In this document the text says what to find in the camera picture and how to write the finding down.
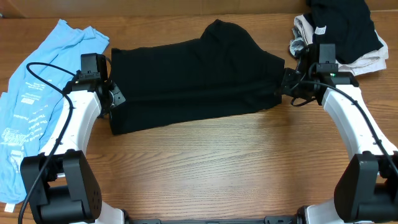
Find dark navy folded garment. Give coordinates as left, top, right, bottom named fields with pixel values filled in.
left=305, top=0, right=383, bottom=64

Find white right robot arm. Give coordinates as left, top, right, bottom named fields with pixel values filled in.
left=278, top=68, right=397, bottom=223

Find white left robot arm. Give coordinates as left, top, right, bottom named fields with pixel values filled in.
left=21, top=72, right=128, bottom=223

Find grey patterned cloth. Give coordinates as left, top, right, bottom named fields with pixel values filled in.
left=289, top=27, right=308, bottom=58

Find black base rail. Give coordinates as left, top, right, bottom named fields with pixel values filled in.
left=124, top=215, right=306, bottom=224

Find light blue t-shirt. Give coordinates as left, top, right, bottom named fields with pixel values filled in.
left=1, top=19, right=109, bottom=204

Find beige crumpled shorts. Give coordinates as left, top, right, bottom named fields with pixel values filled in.
left=293, top=15, right=389, bottom=76

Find black t-shirt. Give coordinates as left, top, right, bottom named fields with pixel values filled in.
left=110, top=20, right=285, bottom=135

